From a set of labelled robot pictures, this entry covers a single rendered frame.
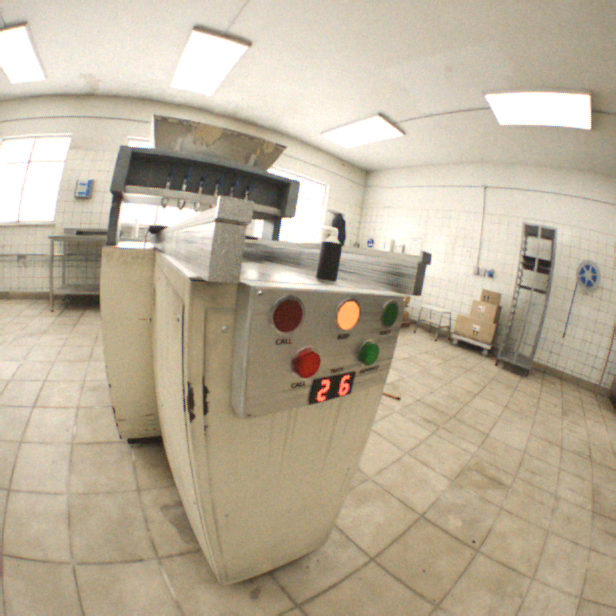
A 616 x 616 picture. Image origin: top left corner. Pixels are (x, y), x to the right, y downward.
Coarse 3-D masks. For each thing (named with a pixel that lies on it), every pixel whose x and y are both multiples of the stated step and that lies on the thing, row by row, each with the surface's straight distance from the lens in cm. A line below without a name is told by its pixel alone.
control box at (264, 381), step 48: (240, 288) 25; (288, 288) 25; (336, 288) 30; (240, 336) 25; (288, 336) 26; (336, 336) 30; (384, 336) 37; (240, 384) 26; (288, 384) 29; (336, 384) 33
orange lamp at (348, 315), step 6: (348, 306) 29; (354, 306) 30; (342, 312) 29; (348, 312) 30; (354, 312) 30; (342, 318) 29; (348, 318) 30; (354, 318) 31; (342, 324) 30; (348, 324) 30
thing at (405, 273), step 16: (256, 240) 84; (256, 256) 82; (272, 256) 73; (288, 256) 66; (304, 256) 60; (352, 256) 49; (368, 256) 46; (384, 256) 44; (400, 256) 42; (416, 256) 40; (352, 272) 48; (368, 272) 46; (384, 272) 43; (400, 272) 42; (416, 272) 40; (400, 288) 41; (416, 288) 41
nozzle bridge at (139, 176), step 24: (120, 168) 96; (144, 168) 104; (168, 168) 105; (192, 168) 106; (216, 168) 104; (240, 168) 102; (120, 192) 97; (144, 192) 97; (168, 192) 98; (192, 192) 104; (240, 192) 109; (264, 192) 113; (288, 192) 110; (120, 216) 109; (264, 216) 119; (288, 216) 109
